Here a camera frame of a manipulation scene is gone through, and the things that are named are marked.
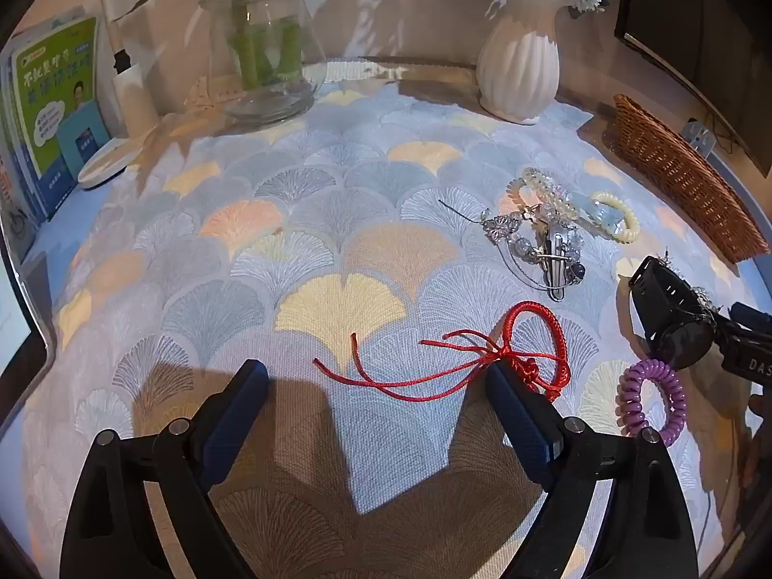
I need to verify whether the purple spiral hair tie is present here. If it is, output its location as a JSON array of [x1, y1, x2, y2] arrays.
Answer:
[[615, 358, 687, 448]]

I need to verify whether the fan-patterned tablecloth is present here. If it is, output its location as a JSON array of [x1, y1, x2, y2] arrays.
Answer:
[[21, 59, 755, 579]]

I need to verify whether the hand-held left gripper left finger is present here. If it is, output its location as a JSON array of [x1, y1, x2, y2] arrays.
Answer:
[[60, 358, 270, 579]]

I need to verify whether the tablet screen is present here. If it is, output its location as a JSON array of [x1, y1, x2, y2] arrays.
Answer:
[[0, 247, 50, 378]]

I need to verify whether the stack of books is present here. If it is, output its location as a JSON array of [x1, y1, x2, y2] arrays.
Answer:
[[0, 42, 49, 227]]

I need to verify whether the red cord bracelet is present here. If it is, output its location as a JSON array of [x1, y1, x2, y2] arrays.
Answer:
[[314, 302, 571, 402]]

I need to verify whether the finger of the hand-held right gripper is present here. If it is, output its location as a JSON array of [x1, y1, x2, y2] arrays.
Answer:
[[717, 318, 772, 382], [729, 303, 772, 331]]

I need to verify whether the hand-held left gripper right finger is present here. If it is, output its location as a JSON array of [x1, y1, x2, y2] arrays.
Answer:
[[485, 360, 701, 579]]

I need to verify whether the black wristwatch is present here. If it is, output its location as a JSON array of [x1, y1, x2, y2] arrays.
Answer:
[[629, 256, 721, 370]]

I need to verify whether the clear glass vase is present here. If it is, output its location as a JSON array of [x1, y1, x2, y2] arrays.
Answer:
[[199, 0, 328, 127]]

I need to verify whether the brown wicker basket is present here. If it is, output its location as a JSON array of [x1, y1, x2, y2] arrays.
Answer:
[[611, 94, 771, 265]]

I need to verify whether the silver hair clip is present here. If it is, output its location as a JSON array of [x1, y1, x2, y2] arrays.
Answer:
[[538, 230, 587, 303]]

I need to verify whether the white round dish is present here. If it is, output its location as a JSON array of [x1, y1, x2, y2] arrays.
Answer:
[[77, 138, 131, 190]]

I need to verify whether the dark monitor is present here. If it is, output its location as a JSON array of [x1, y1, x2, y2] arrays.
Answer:
[[614, 0, 772, 177]]

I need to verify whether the pale blue hair clip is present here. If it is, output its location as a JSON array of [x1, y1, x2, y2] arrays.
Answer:
[[578, 199, 623, 236]]

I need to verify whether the white pearl bracelet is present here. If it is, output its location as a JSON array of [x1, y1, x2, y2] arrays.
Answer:
[[507, 167, 581, 218]]

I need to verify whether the white ribbed vase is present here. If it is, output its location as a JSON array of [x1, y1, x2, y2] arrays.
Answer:
[[476, 0, 562, 126]]

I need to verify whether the cream beaded bracelet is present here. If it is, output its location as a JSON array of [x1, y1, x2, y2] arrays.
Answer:
[[590, 191, 640, 246]]

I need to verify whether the green bamboo plant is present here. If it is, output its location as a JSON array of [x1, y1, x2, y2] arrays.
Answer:
[[84, 0, 310, 93]]

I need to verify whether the white bottle with black cap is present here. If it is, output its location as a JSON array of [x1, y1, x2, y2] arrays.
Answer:
[[111, 48, 161, 137]]

